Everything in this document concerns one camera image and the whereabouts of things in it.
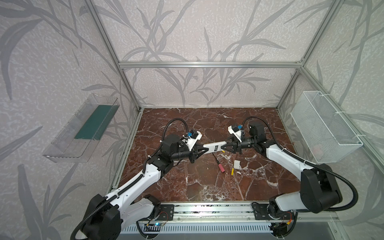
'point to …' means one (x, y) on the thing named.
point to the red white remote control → (214, 147)
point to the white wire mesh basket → (327, 135)
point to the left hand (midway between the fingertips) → (208, 145)
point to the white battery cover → (237, 164)
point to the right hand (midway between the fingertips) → (223, 140)
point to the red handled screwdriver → (220, 165)
